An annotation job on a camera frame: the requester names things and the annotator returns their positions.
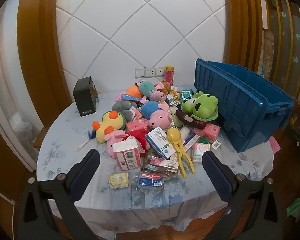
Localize blue plastic storage crate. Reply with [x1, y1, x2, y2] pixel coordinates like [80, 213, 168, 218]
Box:
[194, 59, 294, 152]

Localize orange plush toy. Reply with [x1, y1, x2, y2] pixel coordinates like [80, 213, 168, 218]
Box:
[125, 85, 143, 98]

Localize green frog plush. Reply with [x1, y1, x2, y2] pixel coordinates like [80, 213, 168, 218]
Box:
[181, 91, 218, 122]

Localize grey plush toy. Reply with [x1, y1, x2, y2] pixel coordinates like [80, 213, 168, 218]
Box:
[112, 99, 138, 116]

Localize brown bear plush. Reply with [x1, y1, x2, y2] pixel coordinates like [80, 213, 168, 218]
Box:
[160, 80, 172, 95]

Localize yellow duck plush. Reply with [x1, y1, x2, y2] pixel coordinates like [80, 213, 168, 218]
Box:
[92, 111, 126, 143]

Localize grey tape roll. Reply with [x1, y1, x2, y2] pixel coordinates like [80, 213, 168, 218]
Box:
[141, 163, 171, 180]

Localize red white tissue pack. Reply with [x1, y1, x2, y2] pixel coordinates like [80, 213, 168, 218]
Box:
[113, 138, 142, 171]

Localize blue white medicine box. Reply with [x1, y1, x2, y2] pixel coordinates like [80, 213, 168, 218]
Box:
[145, 127, 175, 159]

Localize pink tissue pack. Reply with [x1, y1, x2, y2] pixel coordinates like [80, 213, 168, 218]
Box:
[126, 118, 149, 131]
[194, 123, 221, 142]

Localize white wall socket panel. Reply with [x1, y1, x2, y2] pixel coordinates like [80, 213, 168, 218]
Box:
[135, 67, 165, 78]

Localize pink pig plush blue shirt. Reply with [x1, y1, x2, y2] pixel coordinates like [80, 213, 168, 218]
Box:
[139, 101, 173, 129]

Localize pink ointment box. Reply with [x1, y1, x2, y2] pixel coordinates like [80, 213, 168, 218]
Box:
[150, 156, 179, 173]

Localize pink yellow canister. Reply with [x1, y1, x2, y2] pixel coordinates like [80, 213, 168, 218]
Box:
[165, 66, 174, 86]

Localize black speaker box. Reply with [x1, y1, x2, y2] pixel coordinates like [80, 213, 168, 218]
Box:
[72, 76, 98, 116]

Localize pink sanitary pad pack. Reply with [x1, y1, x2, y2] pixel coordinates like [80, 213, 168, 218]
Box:
[192, 142, 210, 163]

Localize pink tissue pack right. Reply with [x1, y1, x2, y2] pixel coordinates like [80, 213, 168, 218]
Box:
[194, 123, 221, 142]

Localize yellow snowball maker tongs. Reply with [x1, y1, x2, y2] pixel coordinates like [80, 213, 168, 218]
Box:
[167, 127, 196, 178]

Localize white blue brush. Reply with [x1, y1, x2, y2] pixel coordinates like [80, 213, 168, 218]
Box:
[76, 129, 96, 152]

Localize pink pig plush red dress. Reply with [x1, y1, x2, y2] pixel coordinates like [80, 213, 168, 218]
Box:
[104, 128, 152, 158]

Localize yellow wet wipe packet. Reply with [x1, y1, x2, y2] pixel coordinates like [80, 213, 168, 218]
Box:
[109, 173, 129, 189]

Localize teal pig plush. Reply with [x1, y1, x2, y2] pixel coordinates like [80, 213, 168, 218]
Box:
[137, 81, 166, 102]

